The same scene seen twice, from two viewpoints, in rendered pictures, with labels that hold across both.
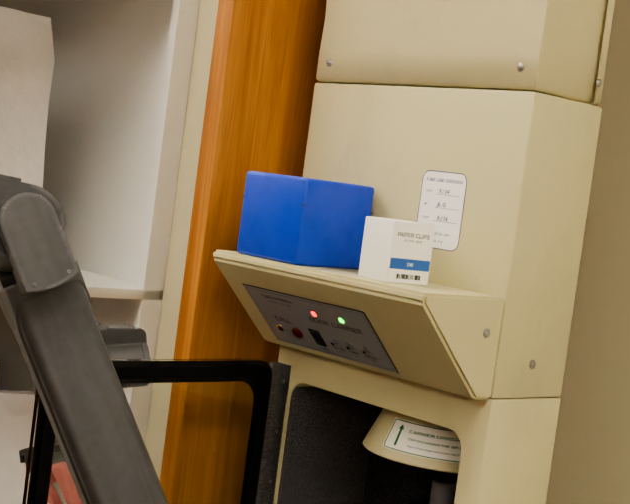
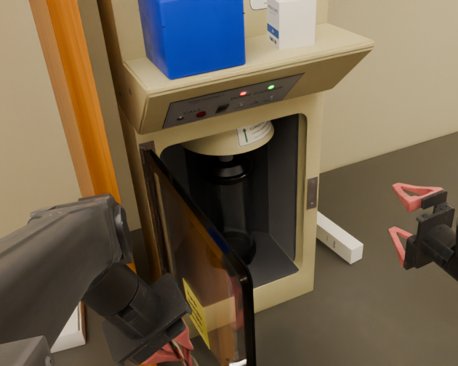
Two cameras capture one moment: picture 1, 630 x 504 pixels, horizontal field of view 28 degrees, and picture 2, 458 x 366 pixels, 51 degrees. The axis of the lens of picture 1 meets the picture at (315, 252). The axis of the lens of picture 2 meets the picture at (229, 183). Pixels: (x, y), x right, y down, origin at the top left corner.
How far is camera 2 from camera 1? 125 cm
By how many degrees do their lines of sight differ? 71
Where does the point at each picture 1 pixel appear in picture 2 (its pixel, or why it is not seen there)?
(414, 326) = (344, 64)
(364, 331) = (286, 85)
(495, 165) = not seen: outside the picture
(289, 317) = (204, 107)
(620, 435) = not seen: hidden behind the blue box
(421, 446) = (259, 133)
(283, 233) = (227, 44)
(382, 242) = (304, 18)
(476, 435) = (316, 107)
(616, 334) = not seen: hidden behind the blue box
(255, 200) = (182, 26)
